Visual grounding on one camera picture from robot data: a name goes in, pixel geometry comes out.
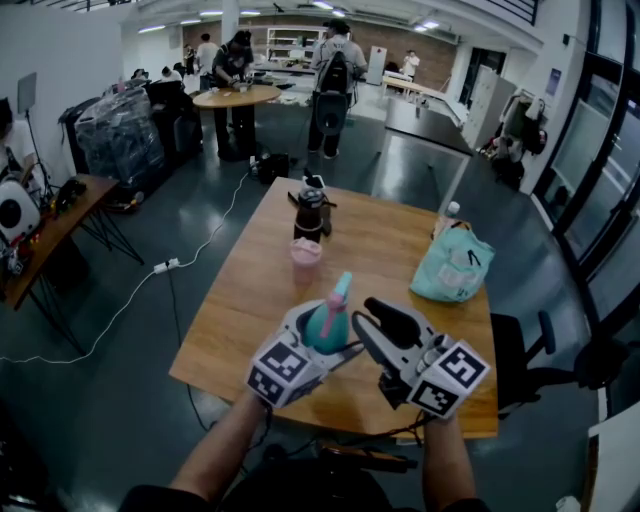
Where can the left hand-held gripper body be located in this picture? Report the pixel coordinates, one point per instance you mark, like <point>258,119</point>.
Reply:
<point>280,372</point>

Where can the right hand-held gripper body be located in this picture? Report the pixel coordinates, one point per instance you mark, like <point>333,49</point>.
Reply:
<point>450,380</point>

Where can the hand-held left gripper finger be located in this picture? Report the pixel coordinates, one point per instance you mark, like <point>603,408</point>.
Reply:
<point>297,315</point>
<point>342,356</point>

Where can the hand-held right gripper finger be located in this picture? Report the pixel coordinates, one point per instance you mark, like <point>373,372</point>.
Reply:
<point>390,357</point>
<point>400,322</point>

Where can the teal spray bottle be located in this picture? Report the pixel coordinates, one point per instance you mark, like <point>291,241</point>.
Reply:
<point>325,335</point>

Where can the teal and pink spray nozzle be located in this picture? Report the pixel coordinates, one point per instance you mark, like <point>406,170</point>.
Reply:
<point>342,287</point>

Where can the person's left forearm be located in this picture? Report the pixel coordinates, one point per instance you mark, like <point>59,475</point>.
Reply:
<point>220,450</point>

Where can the person's right forearm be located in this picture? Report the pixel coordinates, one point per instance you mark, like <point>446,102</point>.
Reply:
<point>447,460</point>

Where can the clear bottle with white lid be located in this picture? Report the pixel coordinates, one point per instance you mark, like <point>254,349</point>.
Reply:
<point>451,211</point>

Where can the dark thermos bottle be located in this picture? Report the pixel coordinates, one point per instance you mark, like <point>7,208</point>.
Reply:
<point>314,179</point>

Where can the pink plastic cup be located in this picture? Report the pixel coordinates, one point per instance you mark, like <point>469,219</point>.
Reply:
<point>306,260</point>

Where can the black office chair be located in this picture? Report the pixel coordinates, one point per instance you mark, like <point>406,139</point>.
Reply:
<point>520,360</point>

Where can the teal plastic bag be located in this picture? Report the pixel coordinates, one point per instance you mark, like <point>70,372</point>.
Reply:
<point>452,267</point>

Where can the person's dark clothing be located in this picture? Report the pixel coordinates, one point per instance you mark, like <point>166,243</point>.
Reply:
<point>310,495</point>

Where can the white power strip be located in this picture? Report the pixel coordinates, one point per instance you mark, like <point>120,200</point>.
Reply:
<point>166,266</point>

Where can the black bag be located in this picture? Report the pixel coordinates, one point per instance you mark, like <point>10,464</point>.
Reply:
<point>273,168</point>

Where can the white crumpled cloth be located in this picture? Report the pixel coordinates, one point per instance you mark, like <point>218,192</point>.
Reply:
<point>567,504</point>

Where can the white desk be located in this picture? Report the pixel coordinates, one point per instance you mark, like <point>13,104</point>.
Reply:
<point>617,450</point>

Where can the large black table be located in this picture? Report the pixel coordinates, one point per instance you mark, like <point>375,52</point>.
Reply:
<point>427,125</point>

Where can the coat rack with clothes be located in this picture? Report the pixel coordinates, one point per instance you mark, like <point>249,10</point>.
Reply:
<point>517,132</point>

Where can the round wooden table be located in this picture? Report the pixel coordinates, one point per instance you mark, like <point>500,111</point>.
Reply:
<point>237,96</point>

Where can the black cabinet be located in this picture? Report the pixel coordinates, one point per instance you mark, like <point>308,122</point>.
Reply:
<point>175,122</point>

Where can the white locker cabinet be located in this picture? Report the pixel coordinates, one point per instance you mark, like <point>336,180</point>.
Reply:
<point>487,105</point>

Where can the light wooden table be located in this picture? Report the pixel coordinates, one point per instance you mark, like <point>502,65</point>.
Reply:
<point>410,85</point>

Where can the plastic-wrapped black stack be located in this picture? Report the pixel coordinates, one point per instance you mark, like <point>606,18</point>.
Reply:
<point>120,137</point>

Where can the wooden desk with black legs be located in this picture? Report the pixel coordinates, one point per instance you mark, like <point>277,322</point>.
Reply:
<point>65,217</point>

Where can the small black pouch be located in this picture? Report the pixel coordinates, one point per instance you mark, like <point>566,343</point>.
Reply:
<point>70,194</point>

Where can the tall white appliance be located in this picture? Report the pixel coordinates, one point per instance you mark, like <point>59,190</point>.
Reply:
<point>376,65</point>

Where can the black framed glass doors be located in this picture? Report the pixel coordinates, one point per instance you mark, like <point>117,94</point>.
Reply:
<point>595,150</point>

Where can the white shelving unit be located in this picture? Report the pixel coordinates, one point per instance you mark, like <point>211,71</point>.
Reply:
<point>295,42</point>

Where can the white case with black circle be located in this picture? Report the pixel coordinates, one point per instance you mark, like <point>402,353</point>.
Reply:
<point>17,212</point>

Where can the black balcony railing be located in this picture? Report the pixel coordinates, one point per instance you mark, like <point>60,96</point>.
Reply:
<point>515,10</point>

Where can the grey panel on stand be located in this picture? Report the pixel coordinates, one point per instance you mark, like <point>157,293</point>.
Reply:
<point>27,93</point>

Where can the blue wall poster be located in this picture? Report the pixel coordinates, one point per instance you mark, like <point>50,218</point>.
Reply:
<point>553,81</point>

